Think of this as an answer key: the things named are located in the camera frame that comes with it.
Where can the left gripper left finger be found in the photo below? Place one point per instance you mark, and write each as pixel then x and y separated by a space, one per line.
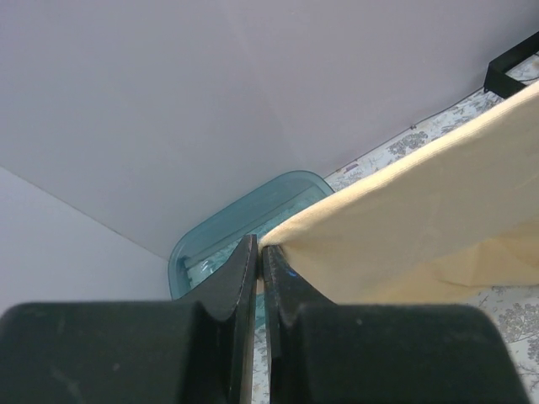
pixel 220 366

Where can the floral table mat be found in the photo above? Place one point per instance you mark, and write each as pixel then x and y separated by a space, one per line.
pixel 481 349

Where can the black wire dish rack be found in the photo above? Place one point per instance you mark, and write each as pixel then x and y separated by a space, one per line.
pixel 497 79

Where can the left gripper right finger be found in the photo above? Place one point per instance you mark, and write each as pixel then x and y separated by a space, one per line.
pixel 285 293

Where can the pale yellow t shirt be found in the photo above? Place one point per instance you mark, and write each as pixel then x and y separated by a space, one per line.
pixel 457 216

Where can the teal plastic basin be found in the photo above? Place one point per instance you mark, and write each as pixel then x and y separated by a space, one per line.
pixel 205 248

